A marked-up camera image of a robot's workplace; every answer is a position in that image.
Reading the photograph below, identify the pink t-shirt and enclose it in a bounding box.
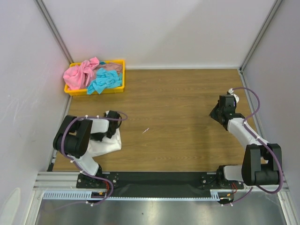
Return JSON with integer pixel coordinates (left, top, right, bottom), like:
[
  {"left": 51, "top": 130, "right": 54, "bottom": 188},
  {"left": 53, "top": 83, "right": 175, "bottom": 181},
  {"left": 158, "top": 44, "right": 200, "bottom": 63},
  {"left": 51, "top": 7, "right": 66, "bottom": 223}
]
[{"left": 63, "top": 57, "right": 100, "bottom": 90}]

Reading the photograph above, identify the left aluminium frame post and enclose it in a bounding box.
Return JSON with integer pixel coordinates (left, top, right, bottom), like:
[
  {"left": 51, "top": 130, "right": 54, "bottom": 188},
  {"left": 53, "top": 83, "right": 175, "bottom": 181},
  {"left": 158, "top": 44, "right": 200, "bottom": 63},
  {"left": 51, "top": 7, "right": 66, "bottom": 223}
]
[{"left": 34, "top": 0, "right": 74, "bottom": 64}]

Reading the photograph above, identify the white green raglan t-shirt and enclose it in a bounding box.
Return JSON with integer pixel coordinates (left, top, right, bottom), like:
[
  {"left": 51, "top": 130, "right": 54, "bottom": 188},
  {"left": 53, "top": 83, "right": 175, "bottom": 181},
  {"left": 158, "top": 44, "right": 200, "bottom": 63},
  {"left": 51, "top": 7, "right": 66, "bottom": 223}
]
[{"left": 87, "top": 128, "right": 122, "bottom": 157}]

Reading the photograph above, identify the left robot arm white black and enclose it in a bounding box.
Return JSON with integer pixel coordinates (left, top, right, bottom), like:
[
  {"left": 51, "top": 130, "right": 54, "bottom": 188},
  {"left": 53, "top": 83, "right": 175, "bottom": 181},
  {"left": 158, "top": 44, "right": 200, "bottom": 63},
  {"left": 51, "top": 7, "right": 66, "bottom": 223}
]
[{"left": 53, "top": 110, "right": 124, "bottom": 188}]

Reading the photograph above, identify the white slotted cable duct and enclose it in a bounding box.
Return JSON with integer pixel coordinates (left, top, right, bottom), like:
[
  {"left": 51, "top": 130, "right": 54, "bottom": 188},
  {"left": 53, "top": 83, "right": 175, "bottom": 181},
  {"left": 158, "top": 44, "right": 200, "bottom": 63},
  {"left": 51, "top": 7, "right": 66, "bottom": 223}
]
[{"left": 43, "top": 189, "right": 233, "bottom": 201}]

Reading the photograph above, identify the yellow plastic bin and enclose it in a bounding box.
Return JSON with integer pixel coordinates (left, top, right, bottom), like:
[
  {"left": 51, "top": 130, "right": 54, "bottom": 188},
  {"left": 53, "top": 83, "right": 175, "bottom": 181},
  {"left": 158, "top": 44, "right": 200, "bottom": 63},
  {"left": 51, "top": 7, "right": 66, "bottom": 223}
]
[{"left": 64, "top": 60, "right": 125, "bottom": 96}]

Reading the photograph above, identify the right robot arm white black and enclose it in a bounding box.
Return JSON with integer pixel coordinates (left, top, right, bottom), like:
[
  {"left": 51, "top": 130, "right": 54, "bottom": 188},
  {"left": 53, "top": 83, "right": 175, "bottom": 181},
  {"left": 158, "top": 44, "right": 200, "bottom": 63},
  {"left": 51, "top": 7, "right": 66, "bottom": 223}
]
[{"left": 210, "top": 94, "right": 283, "bottom": 188}]

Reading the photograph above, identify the cyan t-shirt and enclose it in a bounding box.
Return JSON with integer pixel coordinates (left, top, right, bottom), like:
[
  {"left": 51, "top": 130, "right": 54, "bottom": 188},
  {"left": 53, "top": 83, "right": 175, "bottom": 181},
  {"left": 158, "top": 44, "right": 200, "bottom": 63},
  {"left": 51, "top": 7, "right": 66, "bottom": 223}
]
[{"left": 87, "top": 68, "right": 123, "bottom": 95}]

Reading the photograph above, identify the mauve t-shirt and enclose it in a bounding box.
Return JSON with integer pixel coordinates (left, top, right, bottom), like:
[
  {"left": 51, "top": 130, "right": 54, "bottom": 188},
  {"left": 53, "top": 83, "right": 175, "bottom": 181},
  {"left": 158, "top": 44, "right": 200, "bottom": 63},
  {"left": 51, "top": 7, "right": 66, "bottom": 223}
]
[{"left": 96, "top": 62, "right": 123, "bottom": 74}]

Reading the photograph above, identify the aluminium frame post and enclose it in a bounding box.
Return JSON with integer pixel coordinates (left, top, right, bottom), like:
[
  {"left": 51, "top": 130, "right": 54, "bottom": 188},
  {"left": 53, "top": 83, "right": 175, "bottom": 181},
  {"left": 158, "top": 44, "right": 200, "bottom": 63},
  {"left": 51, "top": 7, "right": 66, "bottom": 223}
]
[
  {"left": 34, "top": 0, "right": 74, "bottom": 64},
  {"left": 240, "top": 0, "right": 284, "bottom": 69}
]

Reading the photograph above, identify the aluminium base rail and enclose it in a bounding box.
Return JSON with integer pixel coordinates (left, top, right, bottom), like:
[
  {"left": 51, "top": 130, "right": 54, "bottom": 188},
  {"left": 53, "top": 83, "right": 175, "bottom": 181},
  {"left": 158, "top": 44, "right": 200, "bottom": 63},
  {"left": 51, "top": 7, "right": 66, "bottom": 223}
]
[{"left": 32, "top": 172, "right": 290, "bottom": 191}]

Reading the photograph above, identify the right aluminium frame post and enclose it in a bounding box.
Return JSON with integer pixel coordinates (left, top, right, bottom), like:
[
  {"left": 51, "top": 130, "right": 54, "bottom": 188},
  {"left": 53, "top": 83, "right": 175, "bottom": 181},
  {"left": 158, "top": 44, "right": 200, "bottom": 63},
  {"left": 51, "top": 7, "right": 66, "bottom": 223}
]
[{"left": 240, "top": 0, "right": 284, "bottom": 69}]

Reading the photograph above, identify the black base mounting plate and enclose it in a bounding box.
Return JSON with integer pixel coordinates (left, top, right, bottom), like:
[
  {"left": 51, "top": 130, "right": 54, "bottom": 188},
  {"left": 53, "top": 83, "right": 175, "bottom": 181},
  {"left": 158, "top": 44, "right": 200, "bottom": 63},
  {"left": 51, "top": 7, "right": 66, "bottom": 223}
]
[{"left": 76, "top": 172, "right": 244, "bottom": 198}]

